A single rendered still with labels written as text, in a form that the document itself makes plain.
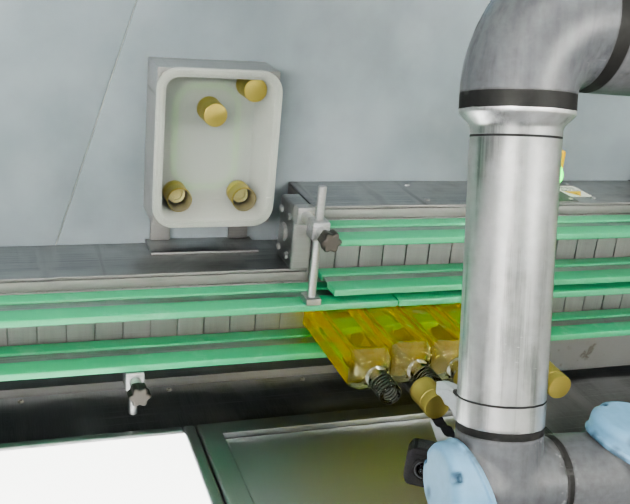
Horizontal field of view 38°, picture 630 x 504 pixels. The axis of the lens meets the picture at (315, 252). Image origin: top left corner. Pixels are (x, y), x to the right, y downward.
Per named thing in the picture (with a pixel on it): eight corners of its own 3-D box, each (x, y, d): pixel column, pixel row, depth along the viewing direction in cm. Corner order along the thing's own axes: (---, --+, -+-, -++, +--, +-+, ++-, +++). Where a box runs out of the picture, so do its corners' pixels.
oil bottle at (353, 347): (301, 325, 135) (353, 397, 116) (305, 290, 133) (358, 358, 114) (336, 322, 136) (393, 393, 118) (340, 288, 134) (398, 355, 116)
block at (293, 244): (271, 253, 136) (285, 271, 130) (277, 193, 133) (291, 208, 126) (294, 252, 137) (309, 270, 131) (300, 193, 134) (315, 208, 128)
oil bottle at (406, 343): (338, 320, 136) (395, 390, 118) (341, 286, 134) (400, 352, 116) (372, 317, 138) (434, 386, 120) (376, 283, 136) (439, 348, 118)
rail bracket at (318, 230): (285, 282, 130) (313, 319, 120) (295, 170, 125) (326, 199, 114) (304, 281, 131) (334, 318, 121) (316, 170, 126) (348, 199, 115)
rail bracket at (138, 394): (110, 385, 128) (123, 436, 117) (111, 342, 126) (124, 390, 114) (138, 383, 130) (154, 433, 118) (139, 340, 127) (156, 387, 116)
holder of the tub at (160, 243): (142, 241, 135) (150, 260, 129) (148, 56, 126) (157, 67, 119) (252, 238, 141) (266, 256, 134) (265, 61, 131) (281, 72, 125)
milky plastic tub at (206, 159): (142, 208, 133) (152, 229, 125) (147, 55, 125) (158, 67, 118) (256, 207, 139) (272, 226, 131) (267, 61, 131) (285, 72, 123)
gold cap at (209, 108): (197, 95, 128) (204, 102, 124) (221, 96, 129) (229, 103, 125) (195, 119, 129) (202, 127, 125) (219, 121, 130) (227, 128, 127)
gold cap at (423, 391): (407, 402, 113) (421, 420, 109) (412, 377, 112) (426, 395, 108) (433, 400, 114) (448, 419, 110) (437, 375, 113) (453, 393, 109)
